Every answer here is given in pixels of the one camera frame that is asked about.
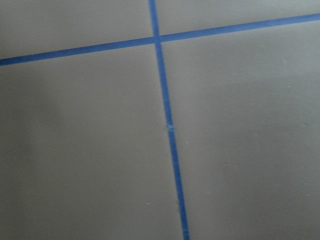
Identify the crossing blue tape line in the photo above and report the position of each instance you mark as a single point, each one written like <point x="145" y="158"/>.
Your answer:
<point x="159" y="39"/>

